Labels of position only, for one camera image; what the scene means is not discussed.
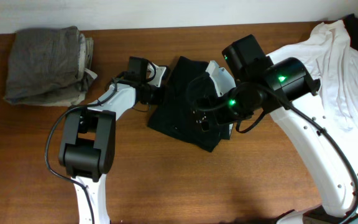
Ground black shorts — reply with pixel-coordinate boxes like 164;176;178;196
147;56;231;152

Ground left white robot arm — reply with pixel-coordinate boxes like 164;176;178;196
58;57;170;223

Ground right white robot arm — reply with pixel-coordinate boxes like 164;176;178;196
186;35;358;223

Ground folded beige garment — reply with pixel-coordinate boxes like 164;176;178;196
40;34;97;106

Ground folded grey trousers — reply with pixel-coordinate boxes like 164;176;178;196
4;26;83;106

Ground white shirt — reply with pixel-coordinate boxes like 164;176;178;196
269;20;358;173

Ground right black cable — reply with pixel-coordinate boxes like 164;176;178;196
185;73;358;224

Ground black cable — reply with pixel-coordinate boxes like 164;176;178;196
44;58;158;224
185;73;358;224

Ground left black cable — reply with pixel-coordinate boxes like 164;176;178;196
44;58;158;224

